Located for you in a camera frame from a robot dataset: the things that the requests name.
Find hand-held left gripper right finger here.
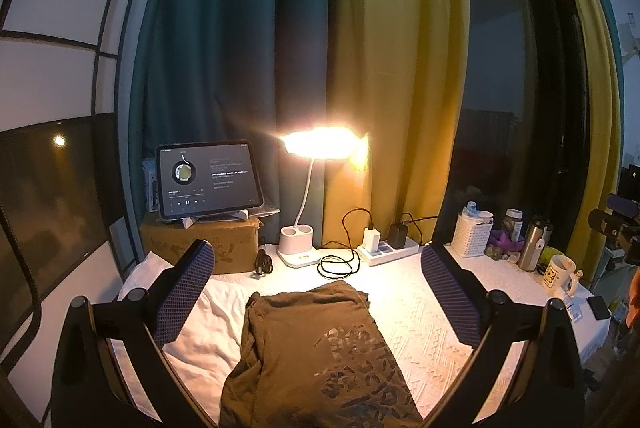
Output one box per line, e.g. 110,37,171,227
420,241,587,428

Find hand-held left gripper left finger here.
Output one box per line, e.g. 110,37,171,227
50,239,217,428

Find olive brown printed t-shirt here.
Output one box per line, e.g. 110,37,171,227
219,279,427,428

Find white textured table cover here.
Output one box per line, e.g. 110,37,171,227
200,242,614,411

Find white crumpled cloth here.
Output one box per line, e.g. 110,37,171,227
116,251,252,425

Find cardboard box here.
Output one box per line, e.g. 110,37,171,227
138,213,264,277

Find white perforated basket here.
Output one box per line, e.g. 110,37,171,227
452,211,494,258

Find purple object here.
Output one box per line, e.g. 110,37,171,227
487,228,526,260

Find white tablet stand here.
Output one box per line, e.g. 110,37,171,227
175,207,252,229

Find white power strip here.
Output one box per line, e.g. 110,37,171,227
356,235,421,267

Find yellow-green container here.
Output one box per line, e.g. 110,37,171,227
542,247,567,270

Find white printed mug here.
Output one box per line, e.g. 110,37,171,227
542,254,584,300

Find steel tumbler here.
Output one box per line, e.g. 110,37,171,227
516,215,554,273

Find black phone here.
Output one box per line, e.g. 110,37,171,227
585,294,612,322

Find glass jar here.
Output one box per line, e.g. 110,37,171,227
502,208,525,242

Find dark tablet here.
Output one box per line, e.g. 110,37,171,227
155,140,265,222

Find white desk lamp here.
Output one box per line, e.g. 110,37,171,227
276,125,372,268

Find olive yellow side curtain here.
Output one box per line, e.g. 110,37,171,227
536,0,623,291

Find teal curtain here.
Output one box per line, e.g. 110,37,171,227
126,0,342,251

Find black charging cable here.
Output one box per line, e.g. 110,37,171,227
317,208,374,280
400,211,442,245

